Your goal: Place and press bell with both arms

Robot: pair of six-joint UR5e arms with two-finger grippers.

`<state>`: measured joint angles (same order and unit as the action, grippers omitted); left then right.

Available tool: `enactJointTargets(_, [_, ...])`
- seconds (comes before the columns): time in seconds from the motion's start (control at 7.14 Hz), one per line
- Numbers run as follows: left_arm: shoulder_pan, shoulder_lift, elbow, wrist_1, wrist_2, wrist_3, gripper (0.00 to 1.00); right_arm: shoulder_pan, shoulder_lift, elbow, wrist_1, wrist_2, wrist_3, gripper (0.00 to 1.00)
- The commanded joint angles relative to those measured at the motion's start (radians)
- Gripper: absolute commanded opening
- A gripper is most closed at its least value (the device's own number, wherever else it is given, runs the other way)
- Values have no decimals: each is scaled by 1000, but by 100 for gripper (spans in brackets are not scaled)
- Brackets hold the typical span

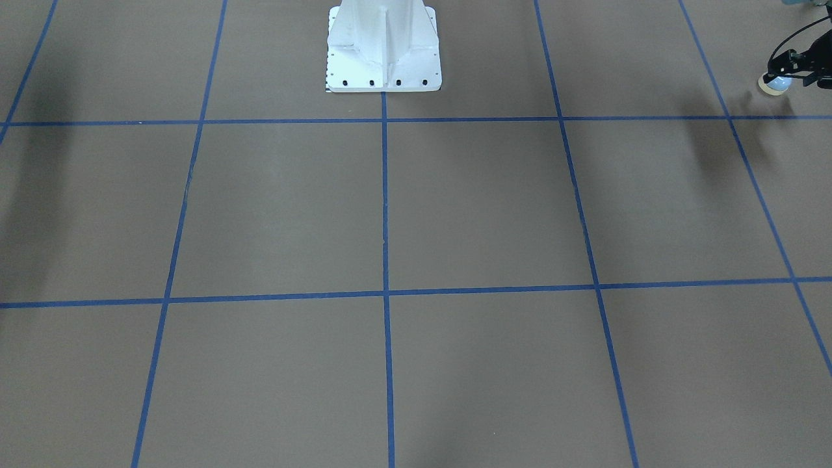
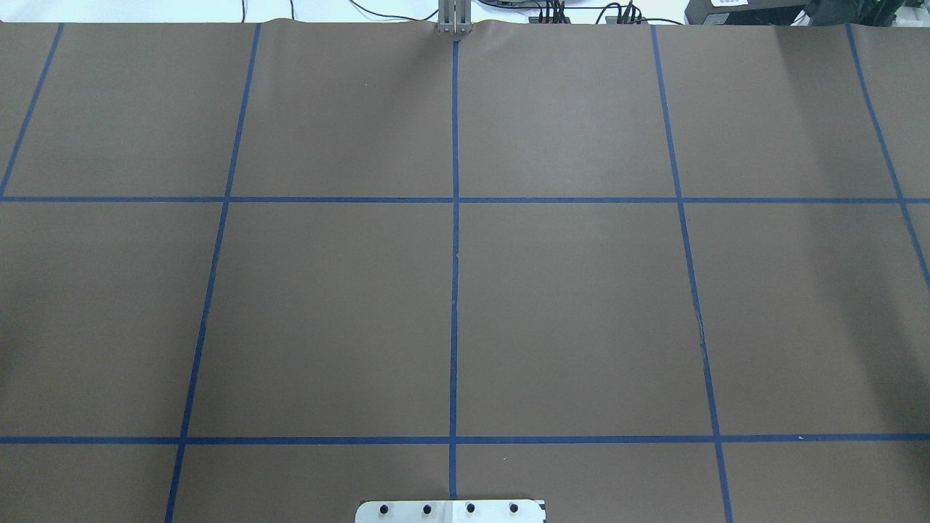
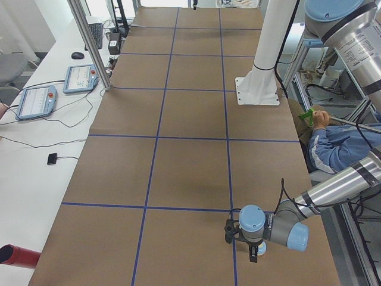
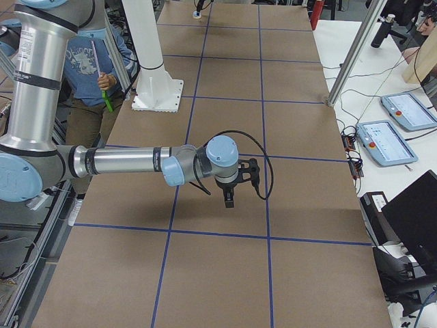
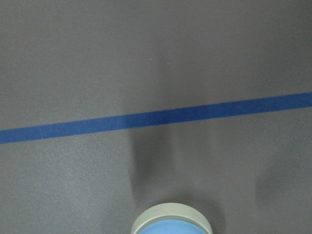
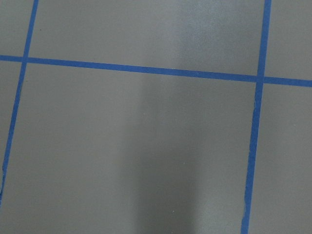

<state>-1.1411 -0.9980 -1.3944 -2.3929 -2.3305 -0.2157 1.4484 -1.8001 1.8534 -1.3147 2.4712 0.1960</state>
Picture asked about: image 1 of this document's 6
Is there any blue cream call bell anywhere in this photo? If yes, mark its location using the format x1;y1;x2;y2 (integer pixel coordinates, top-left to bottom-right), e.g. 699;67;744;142
757;73;793;97

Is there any white camera mast with base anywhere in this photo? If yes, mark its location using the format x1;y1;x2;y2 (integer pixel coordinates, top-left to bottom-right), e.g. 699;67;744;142
325;1;443;93

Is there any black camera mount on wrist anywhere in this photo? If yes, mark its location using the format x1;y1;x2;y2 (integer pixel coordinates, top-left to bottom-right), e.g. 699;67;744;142
766;49;831;90

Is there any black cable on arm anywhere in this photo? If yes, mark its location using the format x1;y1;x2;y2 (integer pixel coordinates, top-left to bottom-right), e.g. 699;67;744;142
768;14;832;66

